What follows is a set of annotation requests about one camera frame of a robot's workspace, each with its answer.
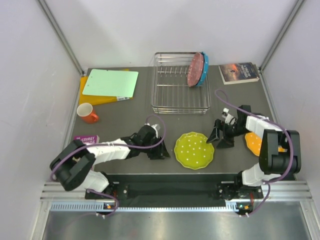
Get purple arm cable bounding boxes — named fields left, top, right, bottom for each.
left=49, top=115, right=167, bottom=218
left=214, top=89, right=295, bottom=217

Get green polka dot plate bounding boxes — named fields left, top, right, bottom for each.
left=173, top=131, right=215, bottom=170

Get metal wire dish rack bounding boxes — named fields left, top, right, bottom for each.
left=151, top=52, right=211, bottom=114

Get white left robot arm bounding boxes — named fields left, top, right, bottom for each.
left=49, top=123, right=170, bottom=199

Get perforated cable duct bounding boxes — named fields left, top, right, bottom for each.
left=50, top=201, right=253, bottom=213

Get orange mug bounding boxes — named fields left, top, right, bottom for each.
left=76, top=102, right=99, bottom=124

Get mint green cutting board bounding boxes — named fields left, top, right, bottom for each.
left=82, top=69, right=139, bottom=98

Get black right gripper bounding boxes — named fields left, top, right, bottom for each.
left=206, top=119, right=253, bottom=149

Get purple treehouse book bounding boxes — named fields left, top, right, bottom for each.
left=73, top=135, right=100, bottom=144

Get pink polka dot plate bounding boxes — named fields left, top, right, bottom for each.
left=187, top=52, right=204, bottom=87

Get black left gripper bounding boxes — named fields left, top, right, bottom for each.
left=141, top=135, right=170, bottom=160

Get yellow cutting board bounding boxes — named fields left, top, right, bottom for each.
left=78, top=75, right=133, bottom=105

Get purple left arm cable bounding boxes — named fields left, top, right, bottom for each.
left=49, top=115, right=167, bottom=218

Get orange polka dot plate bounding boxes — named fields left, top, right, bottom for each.
left=244, top=131, right=286, bottom=158

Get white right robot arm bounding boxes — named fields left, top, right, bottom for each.
left=206, top=105, right=302, bottom=198

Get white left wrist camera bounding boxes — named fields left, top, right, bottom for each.
left=144, top=123, right=161, bottom=138

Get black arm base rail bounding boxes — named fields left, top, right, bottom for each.
left=86, top=173, right=263, bottom=201

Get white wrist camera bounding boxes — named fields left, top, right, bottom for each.
left=144, top=123, right=161, bottom=138
left=222, top=108, right=237, bottom=125

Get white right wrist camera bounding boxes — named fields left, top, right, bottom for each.
left=222, top=108, right=237, bottom=125

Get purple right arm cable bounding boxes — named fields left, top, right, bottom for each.
left=214, top=89, right=295, bottom=217

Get blue polka dot plate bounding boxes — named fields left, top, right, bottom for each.
left=195, top=51, right=209, bottom=87

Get dark cover book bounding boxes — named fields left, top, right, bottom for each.
left=218, top=62, right=260, bottom=85

